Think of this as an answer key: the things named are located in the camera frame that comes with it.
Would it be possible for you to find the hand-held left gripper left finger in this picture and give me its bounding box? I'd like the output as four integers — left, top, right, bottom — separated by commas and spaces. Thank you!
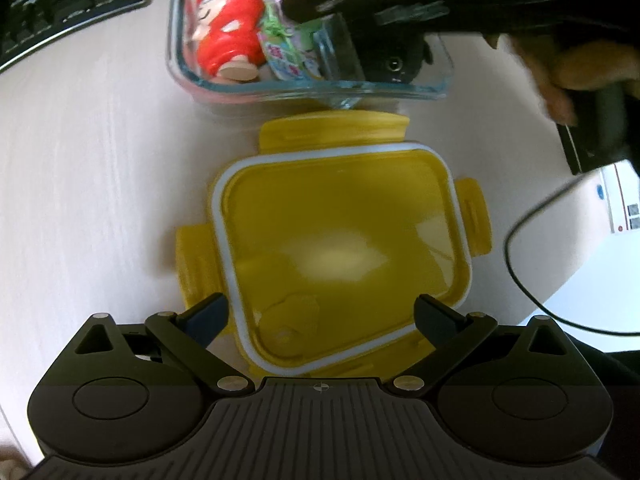
74, 292, 252, 397

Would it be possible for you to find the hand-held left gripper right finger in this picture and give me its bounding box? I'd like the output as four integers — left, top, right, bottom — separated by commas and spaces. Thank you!
393, 294, 572, 400

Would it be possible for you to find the black round gadget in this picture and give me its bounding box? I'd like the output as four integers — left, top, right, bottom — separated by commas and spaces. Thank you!
359, 30, 434, 86

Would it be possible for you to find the clear glass container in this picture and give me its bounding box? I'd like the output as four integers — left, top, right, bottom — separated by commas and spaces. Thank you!
166, 0, 455, 110

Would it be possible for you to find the yellow plastic container lid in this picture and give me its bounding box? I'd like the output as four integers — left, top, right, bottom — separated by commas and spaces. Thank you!
174, 111, 493, 377

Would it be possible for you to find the beige desktop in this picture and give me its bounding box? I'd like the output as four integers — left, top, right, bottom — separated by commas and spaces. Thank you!
0, 0, 621, 466

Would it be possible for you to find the person's right hand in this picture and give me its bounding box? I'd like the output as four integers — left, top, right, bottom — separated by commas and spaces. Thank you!
510, 36, 640, 126

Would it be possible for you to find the colourful candy packet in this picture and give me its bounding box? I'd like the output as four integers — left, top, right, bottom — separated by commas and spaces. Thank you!
260, 2, 322, 82

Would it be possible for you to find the red doll toy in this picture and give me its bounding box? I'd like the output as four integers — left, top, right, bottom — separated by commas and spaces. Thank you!
187, 0, 266, 84

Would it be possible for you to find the black flat device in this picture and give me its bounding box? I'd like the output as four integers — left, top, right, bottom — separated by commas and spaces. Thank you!
555, 122, 640, 177

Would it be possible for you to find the black keyboard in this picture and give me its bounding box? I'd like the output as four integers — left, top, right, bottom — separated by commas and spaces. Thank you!
0, 0, 152, 74

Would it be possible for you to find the black cable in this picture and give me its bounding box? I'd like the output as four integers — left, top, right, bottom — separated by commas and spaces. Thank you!
503, 167, 640, 336

